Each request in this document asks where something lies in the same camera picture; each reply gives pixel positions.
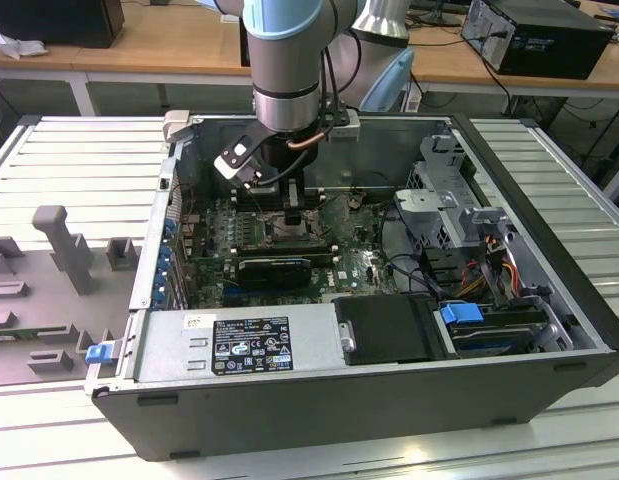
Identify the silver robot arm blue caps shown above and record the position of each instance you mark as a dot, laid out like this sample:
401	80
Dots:
284	60

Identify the white-latch RAM slot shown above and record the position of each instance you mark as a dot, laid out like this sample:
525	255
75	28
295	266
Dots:
314	190
279	254
314	200
279	244

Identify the CPU socket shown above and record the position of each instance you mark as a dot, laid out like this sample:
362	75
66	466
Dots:
309	235

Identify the blue slot retainer clip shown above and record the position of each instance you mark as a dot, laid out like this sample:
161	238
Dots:
166	261
170	225
162	292

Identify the black plastic bay cover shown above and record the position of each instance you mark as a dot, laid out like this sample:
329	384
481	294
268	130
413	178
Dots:
389	330

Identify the coin cell battery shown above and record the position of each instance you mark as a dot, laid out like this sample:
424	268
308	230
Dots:
356	201

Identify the black graphics card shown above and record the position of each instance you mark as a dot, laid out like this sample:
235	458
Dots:
274	272

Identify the green motherboard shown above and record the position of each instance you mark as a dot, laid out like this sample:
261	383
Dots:
359	270

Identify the silver metal drive cage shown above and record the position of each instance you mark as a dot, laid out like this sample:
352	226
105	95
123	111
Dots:
439	220

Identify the black upright computer box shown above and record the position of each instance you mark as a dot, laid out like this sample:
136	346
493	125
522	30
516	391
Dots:
244	50

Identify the white power strip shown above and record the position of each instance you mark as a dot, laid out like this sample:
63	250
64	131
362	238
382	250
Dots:
411	97

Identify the silver power supply unit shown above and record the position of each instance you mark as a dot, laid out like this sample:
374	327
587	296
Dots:
164	345

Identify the hard disk in blue carrier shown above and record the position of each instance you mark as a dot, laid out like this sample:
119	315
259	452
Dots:
461	317

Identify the black open PC case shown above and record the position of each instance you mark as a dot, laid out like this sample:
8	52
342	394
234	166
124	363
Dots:
289	415

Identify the black monitor stand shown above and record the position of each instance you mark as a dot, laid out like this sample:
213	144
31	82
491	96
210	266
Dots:
439	15

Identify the grey parts rack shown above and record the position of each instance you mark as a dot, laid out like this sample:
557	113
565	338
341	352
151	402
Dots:
64	260

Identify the blue case release latch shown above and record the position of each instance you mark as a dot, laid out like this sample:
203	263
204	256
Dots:
100	354

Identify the black box on desk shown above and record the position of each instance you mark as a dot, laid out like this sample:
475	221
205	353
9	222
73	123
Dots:
54	22

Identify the black desktop PC tower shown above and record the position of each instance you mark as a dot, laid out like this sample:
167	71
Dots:
554	45

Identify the crumpled white paper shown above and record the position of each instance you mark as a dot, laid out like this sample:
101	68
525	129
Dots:
21	47

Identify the white wrist camera black plate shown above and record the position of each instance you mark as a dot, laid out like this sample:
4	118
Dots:
234	167

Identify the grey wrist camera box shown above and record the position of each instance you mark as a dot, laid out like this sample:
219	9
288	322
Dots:
348	127

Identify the wooden desk white frame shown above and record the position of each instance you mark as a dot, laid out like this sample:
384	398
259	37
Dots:
164	40
439	60

